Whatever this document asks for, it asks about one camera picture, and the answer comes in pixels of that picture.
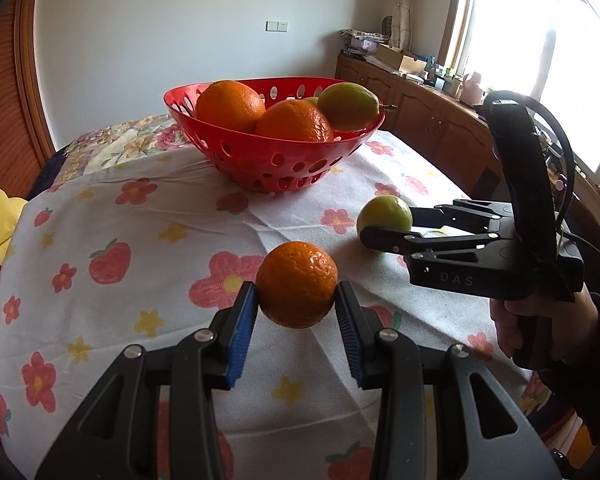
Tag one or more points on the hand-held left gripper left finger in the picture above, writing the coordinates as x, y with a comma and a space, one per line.
244, 340

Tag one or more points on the open cardboard box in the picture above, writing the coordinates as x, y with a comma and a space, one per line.
400, 60

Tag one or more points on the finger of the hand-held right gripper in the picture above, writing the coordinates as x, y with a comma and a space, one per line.
430, 244
470, 214

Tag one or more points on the dark blue blanket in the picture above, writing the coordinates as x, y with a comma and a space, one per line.
52, 170

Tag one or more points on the small orange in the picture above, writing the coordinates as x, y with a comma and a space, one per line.
295, 285

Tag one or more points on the wooden slatted wardrobe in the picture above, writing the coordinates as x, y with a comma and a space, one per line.
15, 110

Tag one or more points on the pink figurine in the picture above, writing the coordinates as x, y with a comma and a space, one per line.
472, 87

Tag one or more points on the white strawberry flower print blanket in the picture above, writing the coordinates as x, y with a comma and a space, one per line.
155, 240

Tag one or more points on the patterned curtain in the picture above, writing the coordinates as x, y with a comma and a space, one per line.
407, 5

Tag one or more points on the person's right hand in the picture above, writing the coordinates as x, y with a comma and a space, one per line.
505, 327

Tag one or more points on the red perforated plastic basket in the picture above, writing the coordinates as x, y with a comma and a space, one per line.
260, 170

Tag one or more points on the window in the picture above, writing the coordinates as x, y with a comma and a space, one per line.
530, 35

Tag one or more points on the white wall switch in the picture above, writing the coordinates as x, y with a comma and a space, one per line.
276, 25

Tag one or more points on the wooden cabinet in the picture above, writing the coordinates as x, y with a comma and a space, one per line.
430, 115

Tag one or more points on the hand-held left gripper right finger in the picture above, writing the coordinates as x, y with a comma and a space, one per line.
347, 342

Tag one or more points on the green round fruit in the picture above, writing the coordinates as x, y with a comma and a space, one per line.
312, 101

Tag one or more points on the large orange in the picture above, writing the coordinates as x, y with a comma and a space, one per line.
292, 122
227, 107

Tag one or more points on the pastel floral blanket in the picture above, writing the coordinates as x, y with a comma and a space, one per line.
130, 142

